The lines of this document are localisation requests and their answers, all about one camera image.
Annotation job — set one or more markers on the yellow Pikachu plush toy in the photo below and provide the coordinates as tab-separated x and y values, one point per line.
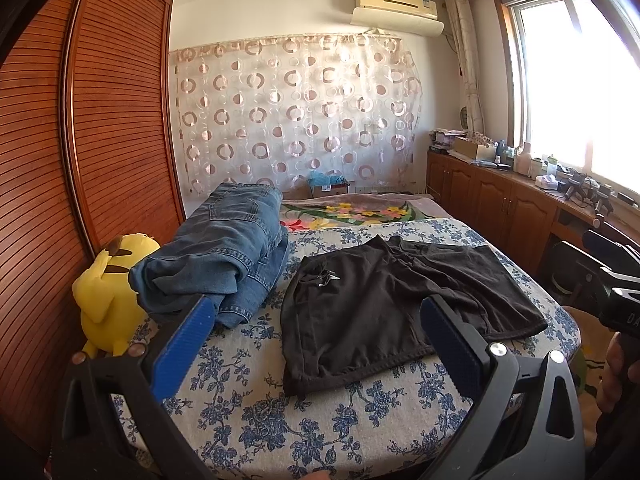
109	310

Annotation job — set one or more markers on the cardboard box with blue items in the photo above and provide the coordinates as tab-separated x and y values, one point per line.
330	184

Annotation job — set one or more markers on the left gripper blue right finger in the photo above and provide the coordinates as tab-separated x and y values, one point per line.
458	345

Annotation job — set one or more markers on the sheer circle pattern curtain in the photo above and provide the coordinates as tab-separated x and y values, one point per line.
294	112

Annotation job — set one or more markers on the black shorts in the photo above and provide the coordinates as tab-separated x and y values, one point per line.
353	313

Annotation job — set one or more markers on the colourful flower blanket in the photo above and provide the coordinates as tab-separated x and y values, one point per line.
357	209

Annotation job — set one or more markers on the white wall air conditioner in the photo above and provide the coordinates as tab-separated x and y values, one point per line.
417	17

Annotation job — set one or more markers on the wooden louvered wardrobe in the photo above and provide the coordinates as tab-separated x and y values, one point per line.
86	155

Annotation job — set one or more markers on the person's right hand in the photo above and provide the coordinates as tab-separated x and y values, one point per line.
611	388

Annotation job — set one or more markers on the beige side curtain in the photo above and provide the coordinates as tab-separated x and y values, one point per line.
465	40

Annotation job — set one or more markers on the window with wooden frame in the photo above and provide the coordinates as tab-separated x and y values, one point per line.
575	88

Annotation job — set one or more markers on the wooden sideboard cabinet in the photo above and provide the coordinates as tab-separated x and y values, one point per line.
506	209

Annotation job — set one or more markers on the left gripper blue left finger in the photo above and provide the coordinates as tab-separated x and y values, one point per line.
176	345

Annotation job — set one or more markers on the cardboard box on cabinet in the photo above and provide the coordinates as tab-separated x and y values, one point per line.
473	150

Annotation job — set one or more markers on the folded blue jeans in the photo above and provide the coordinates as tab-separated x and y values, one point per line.
231	250

